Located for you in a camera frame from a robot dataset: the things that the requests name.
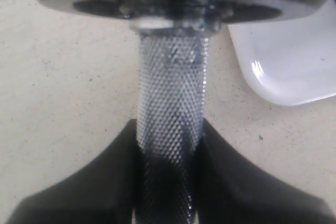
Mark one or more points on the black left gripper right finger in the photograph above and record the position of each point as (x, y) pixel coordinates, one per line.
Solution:
(231, 189)

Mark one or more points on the chrome threaded dumbbell bar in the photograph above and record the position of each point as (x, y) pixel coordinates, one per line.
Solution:
(174, 48)

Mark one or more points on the white rectangular plastic tray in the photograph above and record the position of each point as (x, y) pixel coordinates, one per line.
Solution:
(291, 62)

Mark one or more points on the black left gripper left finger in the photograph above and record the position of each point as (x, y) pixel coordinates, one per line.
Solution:
(100, 192)

